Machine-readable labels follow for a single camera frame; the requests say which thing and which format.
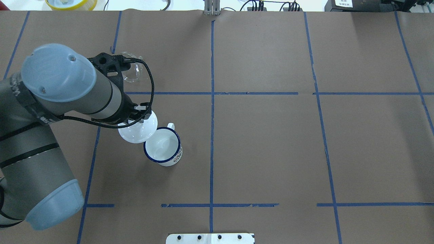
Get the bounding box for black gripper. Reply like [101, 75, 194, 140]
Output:
[125, 102, 152, 123]

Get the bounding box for clear glass funnel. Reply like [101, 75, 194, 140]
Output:
[121, 52, 143, 83]

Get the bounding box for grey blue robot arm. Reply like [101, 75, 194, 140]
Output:
[1, 43, 154, 230]

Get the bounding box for white enamel mug blue rim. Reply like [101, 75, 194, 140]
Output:
[143, 123, 183, 167]

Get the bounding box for yellow tape roll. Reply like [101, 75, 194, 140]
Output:
[45, 0, 98, 11]

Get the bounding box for black power box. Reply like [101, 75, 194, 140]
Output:
[324, 0, 381, 13]

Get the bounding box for black braided camera cable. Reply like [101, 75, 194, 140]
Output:
[61, 58, 155, 129]

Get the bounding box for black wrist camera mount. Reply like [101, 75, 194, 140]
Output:
[88, 53, 132, 92]

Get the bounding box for grey metal bracket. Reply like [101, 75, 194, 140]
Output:
[203, 0, 221, 16]

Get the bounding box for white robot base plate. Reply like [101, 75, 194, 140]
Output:
[165, 233, 255, 244]

